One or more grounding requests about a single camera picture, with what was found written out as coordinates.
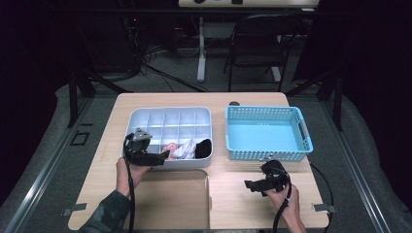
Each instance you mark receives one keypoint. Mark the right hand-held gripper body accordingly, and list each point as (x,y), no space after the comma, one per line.
(277,178)

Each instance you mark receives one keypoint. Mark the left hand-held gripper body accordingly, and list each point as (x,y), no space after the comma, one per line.
(136,149)

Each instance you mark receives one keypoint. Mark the white sock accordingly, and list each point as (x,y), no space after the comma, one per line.
(183,150)

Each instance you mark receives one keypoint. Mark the white compartment storage box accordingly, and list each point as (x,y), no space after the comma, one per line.
(171,124)

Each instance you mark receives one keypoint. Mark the clear plastic box lid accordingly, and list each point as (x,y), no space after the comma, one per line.
(175,200)

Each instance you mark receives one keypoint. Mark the black sock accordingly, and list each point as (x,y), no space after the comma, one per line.
(203,149)

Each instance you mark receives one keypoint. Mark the blue plastic basket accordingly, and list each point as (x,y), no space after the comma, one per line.
(259,136)

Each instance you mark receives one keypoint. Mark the person's left hand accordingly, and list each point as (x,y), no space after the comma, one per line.
(123,178)

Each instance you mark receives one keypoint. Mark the person's right hand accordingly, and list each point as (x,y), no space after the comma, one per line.
(291,207)

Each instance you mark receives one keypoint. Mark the black metal stand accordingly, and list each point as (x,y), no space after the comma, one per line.
(337,103)
(73,97)

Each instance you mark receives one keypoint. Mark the dark table grommet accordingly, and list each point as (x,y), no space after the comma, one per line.
(234,103)

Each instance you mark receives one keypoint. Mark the white desk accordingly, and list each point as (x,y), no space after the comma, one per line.
(201,48)

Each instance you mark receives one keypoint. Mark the black folding chair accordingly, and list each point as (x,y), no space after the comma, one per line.
(259,59)

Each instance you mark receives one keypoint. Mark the grey metal table bracket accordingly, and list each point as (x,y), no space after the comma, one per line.
(74,207)
(324,207)

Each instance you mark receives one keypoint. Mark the metal floor rail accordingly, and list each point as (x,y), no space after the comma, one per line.
(50,168)
(354,168)

